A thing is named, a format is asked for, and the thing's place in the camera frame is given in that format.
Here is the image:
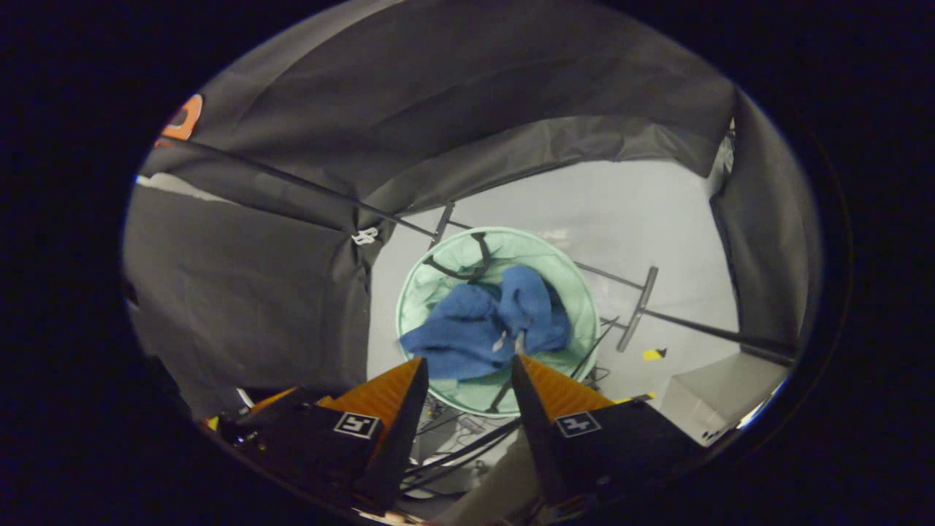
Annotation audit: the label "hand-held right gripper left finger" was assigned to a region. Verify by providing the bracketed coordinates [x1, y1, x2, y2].
[219, 356, 430, 514]

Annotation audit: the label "green mesh laundry hamper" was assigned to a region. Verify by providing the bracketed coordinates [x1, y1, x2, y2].
[395, 226, 602, 418]

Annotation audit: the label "blue shirt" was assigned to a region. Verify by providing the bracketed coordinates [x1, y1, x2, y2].
[399, 264, 573, 381]

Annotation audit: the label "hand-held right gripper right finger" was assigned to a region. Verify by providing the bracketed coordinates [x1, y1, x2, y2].
[511, 354, 707, 514]

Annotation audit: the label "grey box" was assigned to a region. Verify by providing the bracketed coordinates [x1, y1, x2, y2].
[660, 352, 791, 447]

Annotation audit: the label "black garment rack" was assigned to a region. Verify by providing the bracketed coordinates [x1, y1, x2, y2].
[153, 135, 798, 367]

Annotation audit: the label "black floor cables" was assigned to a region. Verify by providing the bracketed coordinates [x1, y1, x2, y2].
[400, 398, 528, 501]

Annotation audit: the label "black backdrop cloth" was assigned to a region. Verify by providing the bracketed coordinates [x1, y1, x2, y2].
[123, 0, 806, 419]

